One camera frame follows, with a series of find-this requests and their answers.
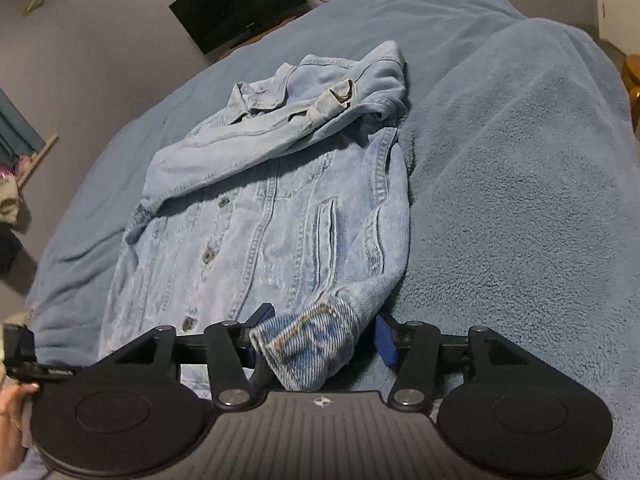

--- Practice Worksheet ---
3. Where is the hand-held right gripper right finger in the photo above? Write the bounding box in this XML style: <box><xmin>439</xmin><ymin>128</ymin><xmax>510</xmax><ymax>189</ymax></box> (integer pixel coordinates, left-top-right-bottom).
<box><xmin>376</xmin><ymin>314</ymin><xmax>533</xmax><ymax>413</ymax></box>

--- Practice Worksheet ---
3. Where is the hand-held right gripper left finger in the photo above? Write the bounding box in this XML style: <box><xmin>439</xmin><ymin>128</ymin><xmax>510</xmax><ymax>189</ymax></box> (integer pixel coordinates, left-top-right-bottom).
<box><xmin>114</xmin><ymin>303</ymin><xmax>275</xmax><ymax>409</ymax></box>

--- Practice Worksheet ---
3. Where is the light blue denim jacket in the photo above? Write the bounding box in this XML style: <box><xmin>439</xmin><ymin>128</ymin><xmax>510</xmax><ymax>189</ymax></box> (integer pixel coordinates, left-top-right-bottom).
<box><xmin>97</xmin><ymin>40</ymin><xmax>412</xmax><ymax>393</ymax></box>

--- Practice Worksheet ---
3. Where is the pile of pale clothes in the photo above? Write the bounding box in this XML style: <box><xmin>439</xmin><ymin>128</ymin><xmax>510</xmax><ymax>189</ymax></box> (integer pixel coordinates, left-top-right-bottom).
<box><xmin>0</xmin><ymin>156</ymin><xmax>32</xmax><ymax>233</ymax></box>

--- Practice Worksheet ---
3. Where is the person's left hand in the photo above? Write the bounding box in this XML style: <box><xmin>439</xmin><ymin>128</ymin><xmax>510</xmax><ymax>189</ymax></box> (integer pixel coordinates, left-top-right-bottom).
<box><xmin>0</xmin><ymin>382</ymin><xmax>41</xmax><ymax>463</ymax></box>

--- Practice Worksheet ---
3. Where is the blue fleece blanket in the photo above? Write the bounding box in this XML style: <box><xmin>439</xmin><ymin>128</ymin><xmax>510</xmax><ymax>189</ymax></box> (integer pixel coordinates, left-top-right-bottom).
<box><xmin>25</xmin><ymin>0</ymin><xmax>640</xmax><ymax>480</ymax></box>

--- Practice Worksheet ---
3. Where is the wooden ledge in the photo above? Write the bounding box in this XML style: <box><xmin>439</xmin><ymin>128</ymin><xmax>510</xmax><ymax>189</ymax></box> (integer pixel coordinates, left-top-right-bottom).
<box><xmin>19</xmin><ymin>133</ymin><xmax>59</xmax><ymax>182</ymax></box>

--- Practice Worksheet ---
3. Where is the teal curtain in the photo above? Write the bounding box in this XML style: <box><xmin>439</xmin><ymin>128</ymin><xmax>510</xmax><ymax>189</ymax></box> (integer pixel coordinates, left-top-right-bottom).
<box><xmin>0</xmin><ymin>89</ymin><xmax>45</xmax><ymax>161</ymax></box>

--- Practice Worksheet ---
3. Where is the black flat screen television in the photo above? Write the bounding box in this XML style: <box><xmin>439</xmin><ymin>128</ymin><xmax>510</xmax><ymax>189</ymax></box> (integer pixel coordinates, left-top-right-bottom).
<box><xmin>169</xmin><ymin>0</ymin><xmax>308</xmax><ymax>56</ymax></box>

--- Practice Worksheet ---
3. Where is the wooden furniture piece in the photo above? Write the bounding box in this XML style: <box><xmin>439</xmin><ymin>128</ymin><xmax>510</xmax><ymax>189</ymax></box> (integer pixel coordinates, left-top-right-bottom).
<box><xmin>621</xmin><ymin>54</ymin><xmax>640</xmax><ymax>133</ymax></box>

